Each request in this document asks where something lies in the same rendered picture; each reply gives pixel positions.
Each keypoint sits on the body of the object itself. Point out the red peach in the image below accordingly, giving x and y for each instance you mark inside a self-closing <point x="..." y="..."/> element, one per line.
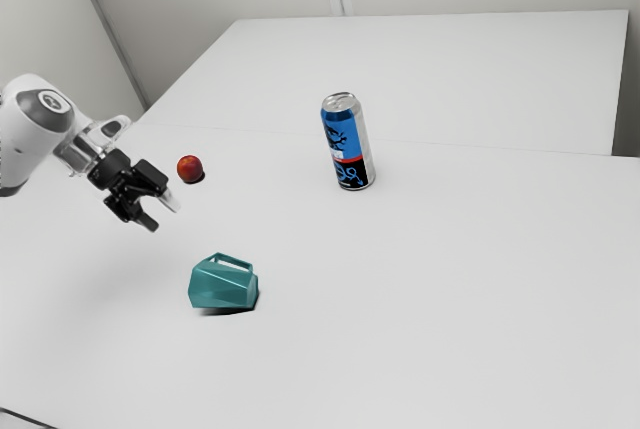
<point x="189" y="168"/>

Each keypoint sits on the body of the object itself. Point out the blue and black drink can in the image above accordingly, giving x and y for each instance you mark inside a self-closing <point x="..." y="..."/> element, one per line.
<point x="347" y="143"/>

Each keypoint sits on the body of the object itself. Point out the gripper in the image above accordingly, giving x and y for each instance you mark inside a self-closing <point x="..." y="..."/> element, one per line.
<point x="114" y="170"/>

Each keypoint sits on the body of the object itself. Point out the teal faceted mug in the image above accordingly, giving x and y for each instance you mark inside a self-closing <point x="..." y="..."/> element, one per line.
<point x="223" y="287"/>

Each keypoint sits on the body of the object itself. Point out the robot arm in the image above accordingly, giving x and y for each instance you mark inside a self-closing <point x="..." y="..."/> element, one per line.
<point x="30" y="129"/>

